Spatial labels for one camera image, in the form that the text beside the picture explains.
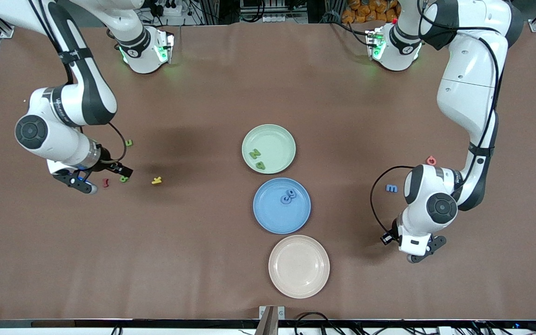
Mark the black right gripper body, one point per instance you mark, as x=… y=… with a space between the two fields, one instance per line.
x=107 y=160

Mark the green letter N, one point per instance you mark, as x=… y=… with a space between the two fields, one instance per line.
x=254 y=153

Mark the green letter P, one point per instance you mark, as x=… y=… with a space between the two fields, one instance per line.
x=261 y=164

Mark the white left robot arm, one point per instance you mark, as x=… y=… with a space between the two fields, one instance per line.
x=468 y=88

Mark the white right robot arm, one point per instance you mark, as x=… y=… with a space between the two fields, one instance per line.
x=58 y=139

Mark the yellow letter K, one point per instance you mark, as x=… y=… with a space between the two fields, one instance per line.
x=157 y=180

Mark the blue letter m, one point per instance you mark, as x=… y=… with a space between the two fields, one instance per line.
x=391 y=188

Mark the coral letter G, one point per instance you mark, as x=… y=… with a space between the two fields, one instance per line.
x=431 y=161

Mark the beige plate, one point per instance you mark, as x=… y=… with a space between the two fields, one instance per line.
x=299 y=266

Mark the blue plate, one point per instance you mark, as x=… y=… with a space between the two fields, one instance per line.
x=272 y=216

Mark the brown table cover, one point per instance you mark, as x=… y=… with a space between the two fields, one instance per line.
x=203 y=260

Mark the green plate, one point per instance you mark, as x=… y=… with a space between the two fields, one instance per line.
x=275 y=139

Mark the orange mesh bag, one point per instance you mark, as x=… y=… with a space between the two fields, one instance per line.
x=365 y=11

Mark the long white power strip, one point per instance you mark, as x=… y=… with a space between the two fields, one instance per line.
x=286 y=18

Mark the grey metal bracket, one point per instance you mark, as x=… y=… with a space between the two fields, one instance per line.
x=281 y=312

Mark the brown vertical post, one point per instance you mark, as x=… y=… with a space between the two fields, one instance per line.
x=268 y=325

